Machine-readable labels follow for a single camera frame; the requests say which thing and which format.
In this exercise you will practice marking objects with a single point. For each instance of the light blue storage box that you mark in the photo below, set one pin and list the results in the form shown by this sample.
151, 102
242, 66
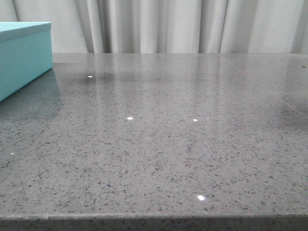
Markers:
25, 54

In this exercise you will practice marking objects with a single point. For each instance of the white pleated curtain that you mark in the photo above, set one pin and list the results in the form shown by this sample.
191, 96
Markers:
168, 26

